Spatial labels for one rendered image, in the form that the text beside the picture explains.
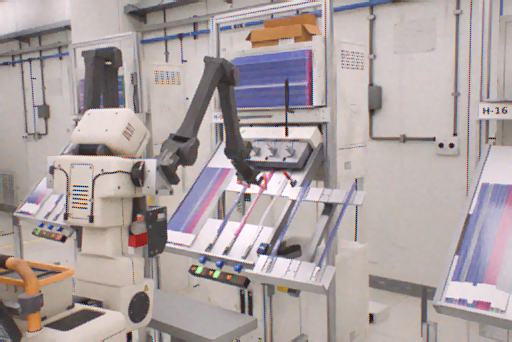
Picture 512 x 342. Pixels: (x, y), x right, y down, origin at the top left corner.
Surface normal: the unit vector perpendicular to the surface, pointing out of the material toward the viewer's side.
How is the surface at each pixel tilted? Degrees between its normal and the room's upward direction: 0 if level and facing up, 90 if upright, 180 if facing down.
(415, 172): 90
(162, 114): 90
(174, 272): 90
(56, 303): 92
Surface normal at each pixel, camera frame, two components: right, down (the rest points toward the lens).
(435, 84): -0.65, 0.10
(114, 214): 0.87, 0.04
